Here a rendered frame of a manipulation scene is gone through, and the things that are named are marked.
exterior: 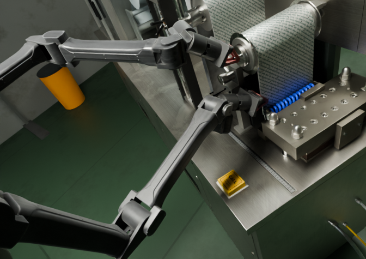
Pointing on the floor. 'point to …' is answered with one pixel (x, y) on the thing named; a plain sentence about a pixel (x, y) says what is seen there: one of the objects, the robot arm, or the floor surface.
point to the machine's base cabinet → (276, 235)
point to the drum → (61, 85)
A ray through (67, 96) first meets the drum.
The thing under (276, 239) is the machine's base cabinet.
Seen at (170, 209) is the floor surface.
